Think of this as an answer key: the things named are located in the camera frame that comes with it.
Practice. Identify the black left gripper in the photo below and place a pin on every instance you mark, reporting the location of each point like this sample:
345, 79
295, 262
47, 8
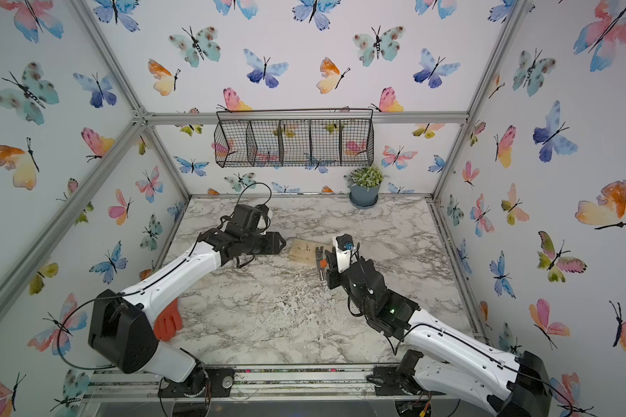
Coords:
274, 247

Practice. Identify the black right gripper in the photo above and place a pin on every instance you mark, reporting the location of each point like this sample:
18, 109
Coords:
336, 275

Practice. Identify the wooden board with holes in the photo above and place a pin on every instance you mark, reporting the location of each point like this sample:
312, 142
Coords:
304, 252

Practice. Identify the orange handled claw hammer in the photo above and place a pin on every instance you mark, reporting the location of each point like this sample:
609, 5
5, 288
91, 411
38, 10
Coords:
321, 262

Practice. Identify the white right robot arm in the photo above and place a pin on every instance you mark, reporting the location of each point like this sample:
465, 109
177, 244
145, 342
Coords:
437, 358

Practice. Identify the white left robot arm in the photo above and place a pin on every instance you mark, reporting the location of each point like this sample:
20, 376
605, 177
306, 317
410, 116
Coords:
122, 324

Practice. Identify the red silicone glove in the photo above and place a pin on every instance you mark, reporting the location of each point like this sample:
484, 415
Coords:
168, 323

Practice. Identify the blue pot green plant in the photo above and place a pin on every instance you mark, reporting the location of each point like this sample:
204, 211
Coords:
364, 184

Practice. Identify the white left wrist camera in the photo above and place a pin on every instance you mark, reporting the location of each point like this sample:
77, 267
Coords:
264, 211

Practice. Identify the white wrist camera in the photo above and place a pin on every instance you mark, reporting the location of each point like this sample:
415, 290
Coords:
344, 247
264, 211

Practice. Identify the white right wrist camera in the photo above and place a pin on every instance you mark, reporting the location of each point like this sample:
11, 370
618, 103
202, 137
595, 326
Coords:
344, 247

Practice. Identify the aluminium front rail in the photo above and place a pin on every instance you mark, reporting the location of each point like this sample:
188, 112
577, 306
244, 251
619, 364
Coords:
299, 382

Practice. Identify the black wire wall basket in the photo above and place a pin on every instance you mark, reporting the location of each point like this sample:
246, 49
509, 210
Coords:
315, 139

